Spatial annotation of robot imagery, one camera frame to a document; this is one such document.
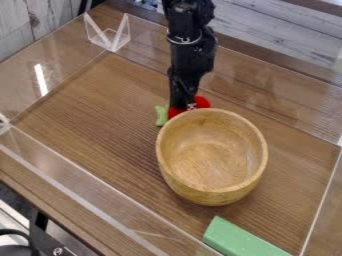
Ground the black table leg bracket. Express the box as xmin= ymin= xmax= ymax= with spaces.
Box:
xmin=30 ymin=212 xmax=78 ymax=256

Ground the clear acrylic tray wall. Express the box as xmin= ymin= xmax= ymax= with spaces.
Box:
xmin=0 ymin=118 xmax=221 ymax=256

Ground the green rectangular block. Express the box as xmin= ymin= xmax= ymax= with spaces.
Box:
xmin=204 ymin=216 xmax=293 ymax=256

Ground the clear acrylic corner bracket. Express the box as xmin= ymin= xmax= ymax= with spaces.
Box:
xmin=83 ymin=14 xmax=131 ymax=53

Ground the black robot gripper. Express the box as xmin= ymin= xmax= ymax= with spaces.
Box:
xmin=162 ymin=0 xmax=218 ymax=110

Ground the black cable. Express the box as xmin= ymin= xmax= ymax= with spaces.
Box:
xmin=0 ymin=227 xmax=42 ymax=256

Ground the red plush strawberry toy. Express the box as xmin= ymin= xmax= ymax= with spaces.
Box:
xmin=155 ymin=96 xmax=212 ymax=127

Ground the wooden bowl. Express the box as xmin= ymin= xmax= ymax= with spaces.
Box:
xmin=155 ymin=108 xmax=269 ymax=206

